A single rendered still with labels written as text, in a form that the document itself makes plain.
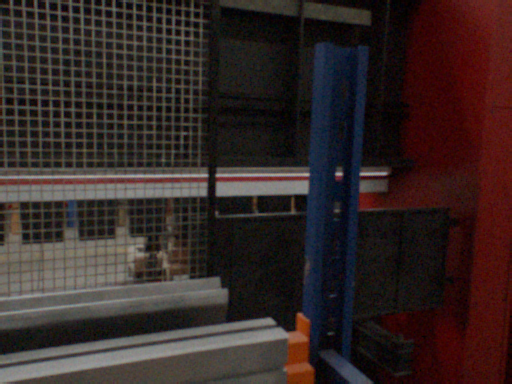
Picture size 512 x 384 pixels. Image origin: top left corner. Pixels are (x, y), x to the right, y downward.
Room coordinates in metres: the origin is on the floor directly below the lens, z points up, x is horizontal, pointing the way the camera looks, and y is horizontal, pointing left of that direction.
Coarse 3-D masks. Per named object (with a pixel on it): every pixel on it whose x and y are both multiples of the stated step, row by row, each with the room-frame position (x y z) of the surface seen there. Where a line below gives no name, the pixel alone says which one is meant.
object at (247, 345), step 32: (128, 288) 0.48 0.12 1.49; (160, 288) 0.49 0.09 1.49; (192, 288) 0.50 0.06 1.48; (224, 288) 0.49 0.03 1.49; (0, 320) 0.41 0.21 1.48; (32, 320) 0.42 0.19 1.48; (64, 320) 0.43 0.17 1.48; (96, 320) 0.44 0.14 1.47; (128, 320) 0.45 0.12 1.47; (160, 320) 0.46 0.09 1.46; (192, 320) 0.48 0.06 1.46; (224, 320) 0.49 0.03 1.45; (256, 320) 0.48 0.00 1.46; (0, 352) 0.41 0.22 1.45; (32, 352) 0.40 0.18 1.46; (64, 352) 0.40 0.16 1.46; (96, 352) 0.40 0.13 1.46; (128, 352) 0.40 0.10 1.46; (160, 352) 0.40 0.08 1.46; (192, 352) 0.41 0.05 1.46; (224, 352) 0.42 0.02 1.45; (256, 352) 0.43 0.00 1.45
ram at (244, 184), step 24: (0, 192) 1.83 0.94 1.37; (24, 192) 1.86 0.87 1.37; (48, 192) 1.89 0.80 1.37; (72, 192) 1.93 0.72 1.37; (96, 192) 1.96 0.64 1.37; (120, 192) 2.00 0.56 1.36; (168, 192) 2.08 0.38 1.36; (192, 192) 2.12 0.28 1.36; (240, 192) 2.21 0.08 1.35; (264, 192) 2.26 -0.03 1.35; (288, 192) 2.31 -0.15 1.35
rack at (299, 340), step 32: (320, 64) 0.58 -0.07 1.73; (352, 64) 0.62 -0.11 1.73; (320, 96) 0.58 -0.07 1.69; (352, 96) 0.62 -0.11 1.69; (320, 128) 0.58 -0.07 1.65; (352, 128) 0.62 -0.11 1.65; (320, 160) 0.58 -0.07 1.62; (352, 160) 0.60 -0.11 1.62; (320, 192) 0.58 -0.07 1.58; (352, 192) 0.60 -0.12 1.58; (320, 224) 0.58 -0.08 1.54; (352, 224) 0.60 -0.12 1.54; (320, 256) 0.58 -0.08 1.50; (352, 256) 0.60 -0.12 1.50; (320, 288) 0.58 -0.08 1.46; (352, 288) 0.60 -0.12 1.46; (320, 320) 0.61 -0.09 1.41; (288, 352) 0.57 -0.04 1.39; (320, 352) 0.60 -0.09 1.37
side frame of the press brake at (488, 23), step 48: (432, 0) 2.35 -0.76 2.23; (480, 0) 2.10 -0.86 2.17; (432, 48) 2.32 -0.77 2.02; (480, 48) 2.08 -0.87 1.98; (432, 96) 2.30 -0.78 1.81; (480, 96) 2.05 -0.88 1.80; (432, 144) 2.27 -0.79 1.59; (480, 144) 2.03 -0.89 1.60; (384, 192) 2.56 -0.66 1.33; (432, 192) 2.25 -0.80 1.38; (480, 192) 2.03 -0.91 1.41; (480, 240) 2.05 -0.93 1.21; (480, 288) 2.06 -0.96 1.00; (432, 336) 2.19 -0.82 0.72; (480, 336) 2.07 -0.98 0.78
